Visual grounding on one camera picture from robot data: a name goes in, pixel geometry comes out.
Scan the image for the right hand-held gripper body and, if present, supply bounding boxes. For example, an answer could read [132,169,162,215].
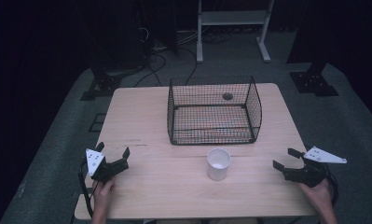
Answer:
[282,146,348,189]

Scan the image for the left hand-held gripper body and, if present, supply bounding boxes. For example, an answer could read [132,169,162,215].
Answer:
[85,148,131,184]

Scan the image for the black wire basket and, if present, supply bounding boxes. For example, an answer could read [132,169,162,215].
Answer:
[166,75,263,147]

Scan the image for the white cup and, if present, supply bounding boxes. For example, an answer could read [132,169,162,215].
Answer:
[206,147,232,182]

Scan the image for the person's right hand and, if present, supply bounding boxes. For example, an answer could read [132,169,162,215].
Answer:
[297,178,335,213]

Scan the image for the person's left hand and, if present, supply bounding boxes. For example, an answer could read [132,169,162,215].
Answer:
[91,176,117,207]

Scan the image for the black stand base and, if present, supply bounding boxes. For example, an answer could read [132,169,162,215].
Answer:
[289,60,340,98]
[79,60,123,102]

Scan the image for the white metal stand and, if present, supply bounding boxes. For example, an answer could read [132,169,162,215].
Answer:
[196,0,275,63]

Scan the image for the black rectangular floor frame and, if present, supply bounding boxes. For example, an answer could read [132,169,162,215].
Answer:
[88,113,107,133]

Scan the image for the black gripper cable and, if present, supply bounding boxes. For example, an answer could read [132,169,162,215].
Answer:
[324,164,340,207]
[77,158,95,219]

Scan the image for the black floor cables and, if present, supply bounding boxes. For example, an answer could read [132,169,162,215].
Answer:
[132,27,234,89]

